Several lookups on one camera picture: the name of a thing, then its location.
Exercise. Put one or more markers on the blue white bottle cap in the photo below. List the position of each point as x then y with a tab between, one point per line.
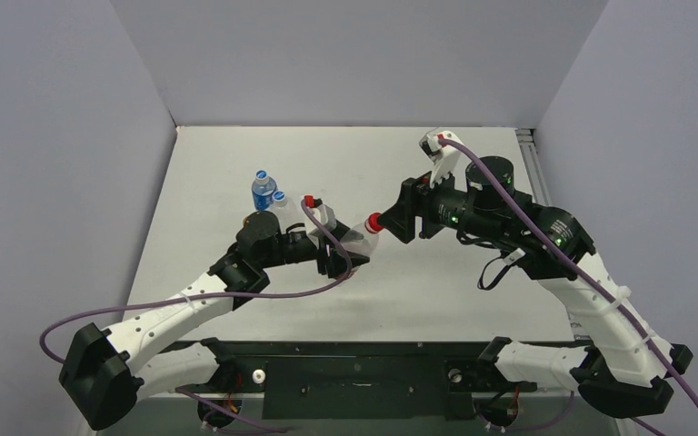
262	175

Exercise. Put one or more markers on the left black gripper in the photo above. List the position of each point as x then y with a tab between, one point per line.
336	260

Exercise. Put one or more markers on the aluminium rail frame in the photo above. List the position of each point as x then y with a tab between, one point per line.
538	174

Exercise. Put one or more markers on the red label water bottle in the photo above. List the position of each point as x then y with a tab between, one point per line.
359	242

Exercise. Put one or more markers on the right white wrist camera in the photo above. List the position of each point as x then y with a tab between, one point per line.
443	157

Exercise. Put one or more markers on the red bottle cap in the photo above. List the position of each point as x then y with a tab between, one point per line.
372	223

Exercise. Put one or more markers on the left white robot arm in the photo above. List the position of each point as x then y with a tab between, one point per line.
107	371

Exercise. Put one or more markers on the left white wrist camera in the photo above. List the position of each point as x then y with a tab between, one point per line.
322	213

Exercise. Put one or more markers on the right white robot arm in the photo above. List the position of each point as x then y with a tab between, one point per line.
625	369

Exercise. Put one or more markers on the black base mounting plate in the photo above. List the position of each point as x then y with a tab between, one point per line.
356	380

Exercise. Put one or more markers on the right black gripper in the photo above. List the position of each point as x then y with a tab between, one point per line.
413	210

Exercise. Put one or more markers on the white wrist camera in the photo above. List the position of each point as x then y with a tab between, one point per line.
322	213
443	157

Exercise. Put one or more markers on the clear plastic bottle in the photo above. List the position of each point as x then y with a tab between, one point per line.
286	214

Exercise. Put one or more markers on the blue label water bottle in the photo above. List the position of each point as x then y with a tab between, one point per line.
262	192

